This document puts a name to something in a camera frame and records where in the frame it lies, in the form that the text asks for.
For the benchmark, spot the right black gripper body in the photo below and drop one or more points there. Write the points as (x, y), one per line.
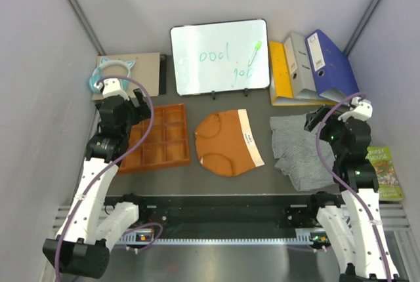
(330, 132)

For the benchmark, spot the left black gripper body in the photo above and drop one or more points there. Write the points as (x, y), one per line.
(134, 117)

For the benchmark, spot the orange underwear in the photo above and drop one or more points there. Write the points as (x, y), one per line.
(225, 144)

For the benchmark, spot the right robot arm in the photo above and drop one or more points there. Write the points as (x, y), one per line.
(352, 219)

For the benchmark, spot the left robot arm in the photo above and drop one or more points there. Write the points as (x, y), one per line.
(83, 244)

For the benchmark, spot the grey striped underwear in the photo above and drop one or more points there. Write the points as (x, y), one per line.
(296, 153)

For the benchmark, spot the beige board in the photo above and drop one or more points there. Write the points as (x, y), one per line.
(145, 70)

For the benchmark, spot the grey binder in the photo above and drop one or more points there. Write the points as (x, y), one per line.
(300, 71)

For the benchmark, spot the teal cat-ear headphones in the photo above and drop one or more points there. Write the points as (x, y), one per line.
(106, 63)

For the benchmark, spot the yellow binder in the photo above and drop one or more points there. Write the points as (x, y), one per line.
(280, 89)

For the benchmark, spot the blue binder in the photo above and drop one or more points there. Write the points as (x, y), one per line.
(333, 76)

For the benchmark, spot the green treehouse book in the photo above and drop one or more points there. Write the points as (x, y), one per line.
(389, 186)

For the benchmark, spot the whiteboard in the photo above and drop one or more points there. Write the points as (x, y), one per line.
(211, 58)

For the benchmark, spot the green marker pen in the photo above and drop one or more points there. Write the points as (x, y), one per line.
(254, 53)

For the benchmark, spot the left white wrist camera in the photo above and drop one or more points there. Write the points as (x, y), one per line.
(112, 87)

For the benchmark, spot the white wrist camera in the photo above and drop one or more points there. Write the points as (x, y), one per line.
(112, 87)
(360, 109)

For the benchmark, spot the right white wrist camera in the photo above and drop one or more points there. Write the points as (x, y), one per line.
(360, 109)

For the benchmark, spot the grey cable duct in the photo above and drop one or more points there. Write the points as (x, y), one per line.
(299, 237)

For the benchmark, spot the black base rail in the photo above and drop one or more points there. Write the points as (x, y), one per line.
(224, 216)

